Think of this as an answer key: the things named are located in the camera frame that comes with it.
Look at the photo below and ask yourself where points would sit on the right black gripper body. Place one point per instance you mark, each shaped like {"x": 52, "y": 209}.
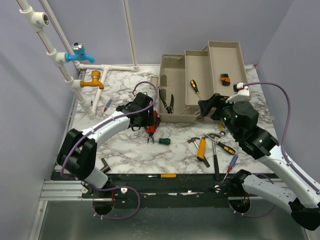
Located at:
{"x": 223, "y": 108}

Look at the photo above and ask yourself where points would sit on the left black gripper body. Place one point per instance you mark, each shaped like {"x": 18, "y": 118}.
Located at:
{"x": 147, "y": 119}

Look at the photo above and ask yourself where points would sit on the red black pliers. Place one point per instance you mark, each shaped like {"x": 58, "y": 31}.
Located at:
{"x": 150, "y": 130}

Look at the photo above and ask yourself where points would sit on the yellow black screwdriver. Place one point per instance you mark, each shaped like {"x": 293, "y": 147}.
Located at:
{"x": 216, "y": 138}
{"x": 194, "y": 86}

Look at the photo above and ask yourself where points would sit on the orange hex key set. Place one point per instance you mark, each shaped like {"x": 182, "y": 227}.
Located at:
{"x": 225, "y": 79}

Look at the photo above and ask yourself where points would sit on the green stubby screwdriver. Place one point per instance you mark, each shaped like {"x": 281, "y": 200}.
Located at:
{"x": 162, "y": 141}

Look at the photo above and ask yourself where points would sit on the beige translucent tool box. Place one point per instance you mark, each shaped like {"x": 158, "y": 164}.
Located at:
{"x": 203, "y": 66}

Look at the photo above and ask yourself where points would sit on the small claw hammer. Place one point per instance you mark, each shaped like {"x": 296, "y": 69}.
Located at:
{"x": 194, "y": 140}

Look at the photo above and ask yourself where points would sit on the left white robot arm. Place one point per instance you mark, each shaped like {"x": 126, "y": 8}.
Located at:
{"x": 78, "y": 152}

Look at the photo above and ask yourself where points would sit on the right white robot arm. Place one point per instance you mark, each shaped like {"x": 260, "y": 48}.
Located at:
{"x": 301, "y": 198}

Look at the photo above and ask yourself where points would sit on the silver ratchet wrench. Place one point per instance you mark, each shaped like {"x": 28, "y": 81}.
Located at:
{"x": 223, "y": 132}

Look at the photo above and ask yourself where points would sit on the blue red screwdriver left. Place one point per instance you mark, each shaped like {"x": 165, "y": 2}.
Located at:
{"x": 106, "y": 107}

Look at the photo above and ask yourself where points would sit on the blue red screwdriver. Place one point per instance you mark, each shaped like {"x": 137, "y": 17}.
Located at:
{"x": 106, "y": 107}
{"x": 230, "y": 166}

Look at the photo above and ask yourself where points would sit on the blue red screwdriver right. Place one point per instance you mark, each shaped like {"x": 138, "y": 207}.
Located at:
{"x": 230, "y": 166}

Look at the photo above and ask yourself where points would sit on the metal socket wrench bar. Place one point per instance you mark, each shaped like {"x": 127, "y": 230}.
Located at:
{"x": 106, "y": 168}

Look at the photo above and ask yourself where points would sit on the orange water tap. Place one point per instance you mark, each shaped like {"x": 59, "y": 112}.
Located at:
{"x": 95, "y": 81}

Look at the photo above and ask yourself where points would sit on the blue water tap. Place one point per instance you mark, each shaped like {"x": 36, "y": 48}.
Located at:
{"x": 79, "y": 54}

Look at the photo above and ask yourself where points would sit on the black handle long hammer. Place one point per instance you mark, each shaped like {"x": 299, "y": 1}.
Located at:
{"x": 215, "y": 158}

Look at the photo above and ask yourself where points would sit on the orange handle screwdriver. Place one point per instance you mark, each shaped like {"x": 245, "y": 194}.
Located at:
{"x": 163, "y": 176}

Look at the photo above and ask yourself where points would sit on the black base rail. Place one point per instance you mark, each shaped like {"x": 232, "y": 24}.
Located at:
{"x": 128, "y": 191}

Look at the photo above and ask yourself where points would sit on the white pvc pipe frame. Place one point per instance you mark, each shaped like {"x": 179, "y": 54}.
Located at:
{"x": 40, "y": 20}

